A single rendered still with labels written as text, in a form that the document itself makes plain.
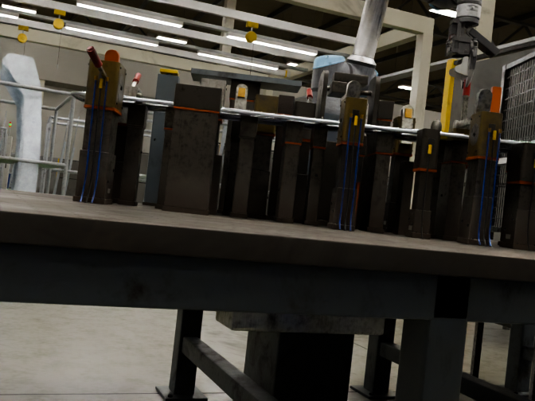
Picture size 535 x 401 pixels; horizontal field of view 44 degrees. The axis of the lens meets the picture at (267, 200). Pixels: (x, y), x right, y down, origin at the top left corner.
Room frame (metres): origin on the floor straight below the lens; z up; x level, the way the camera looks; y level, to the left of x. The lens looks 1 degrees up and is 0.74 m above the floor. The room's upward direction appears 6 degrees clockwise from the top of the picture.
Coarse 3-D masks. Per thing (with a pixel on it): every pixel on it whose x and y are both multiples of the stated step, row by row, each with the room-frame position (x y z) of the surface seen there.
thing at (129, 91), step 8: (128, 88) 2.02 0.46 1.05; (136, 88) 2.02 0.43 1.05; (120, 120) 2.02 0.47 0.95; (120, 128) 2.03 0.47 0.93; (120, 136) 2.03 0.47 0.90; (120, 144) 2.03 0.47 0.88; (120, 152) 2.03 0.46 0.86; (120, 160) 2.03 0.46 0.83; (120, 168) 2.03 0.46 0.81; (120, 176) 2.03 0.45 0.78; (120, 184) 2.03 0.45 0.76; (112, 192) 2.03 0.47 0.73; (112, 200) 2.02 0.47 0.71
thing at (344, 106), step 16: (352, 112) 1.72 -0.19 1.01; (352, 128) 1.72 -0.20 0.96; (336, 144) 1.80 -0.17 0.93; (352, 144) 1.72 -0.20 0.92; (352, 160) 1.71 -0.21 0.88; (336, 176) 1.78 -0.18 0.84; (352, 176) 1.73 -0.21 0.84; (336, 192) 1.72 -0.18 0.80; (352, 192) 1.72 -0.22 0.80; (336, 208) 1.72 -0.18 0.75; (352, 208) 1.71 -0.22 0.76; (336, 224) 1.72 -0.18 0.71; (352, 224) 1.72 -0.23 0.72
